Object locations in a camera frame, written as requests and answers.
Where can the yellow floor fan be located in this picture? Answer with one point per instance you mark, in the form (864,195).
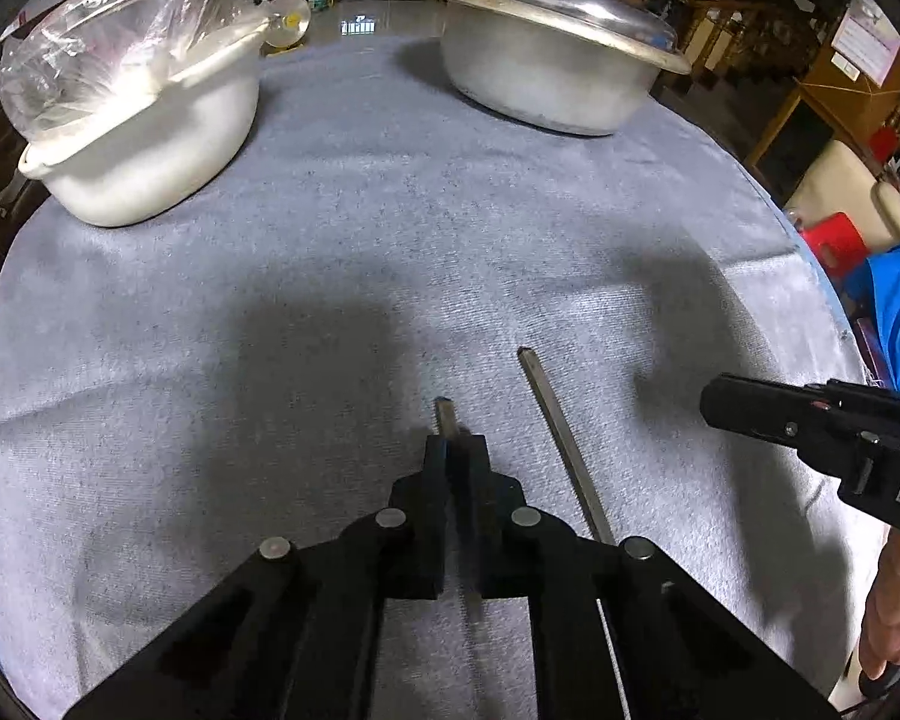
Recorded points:
(289,19)

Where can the person's right hand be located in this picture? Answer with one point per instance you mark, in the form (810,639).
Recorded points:
(892,615)

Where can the aluminium pot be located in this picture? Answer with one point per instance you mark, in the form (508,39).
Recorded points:
(540,82)

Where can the person's blue jacket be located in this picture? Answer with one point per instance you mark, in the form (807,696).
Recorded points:
(896,307)

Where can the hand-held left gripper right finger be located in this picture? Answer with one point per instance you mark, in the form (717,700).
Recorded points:
(480,495)

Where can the clear plastic bag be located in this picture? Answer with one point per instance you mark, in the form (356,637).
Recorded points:
(105,37)

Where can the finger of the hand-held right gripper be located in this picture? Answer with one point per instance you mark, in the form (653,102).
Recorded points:
(757,412)

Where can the wooden staircase railing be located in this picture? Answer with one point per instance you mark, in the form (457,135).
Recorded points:
(817,90)

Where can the wall calendar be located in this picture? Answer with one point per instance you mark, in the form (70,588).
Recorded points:
(866,37)

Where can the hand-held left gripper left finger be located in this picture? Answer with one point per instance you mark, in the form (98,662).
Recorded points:
(439,480)

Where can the red stool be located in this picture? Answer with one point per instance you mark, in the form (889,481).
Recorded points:
(836,244)

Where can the grey cloth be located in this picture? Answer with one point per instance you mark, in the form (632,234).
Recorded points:
(345,240)

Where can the white plastic basin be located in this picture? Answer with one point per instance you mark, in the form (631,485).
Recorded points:
(157,157)

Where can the wooden chopstick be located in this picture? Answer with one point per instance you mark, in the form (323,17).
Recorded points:
(562,450)

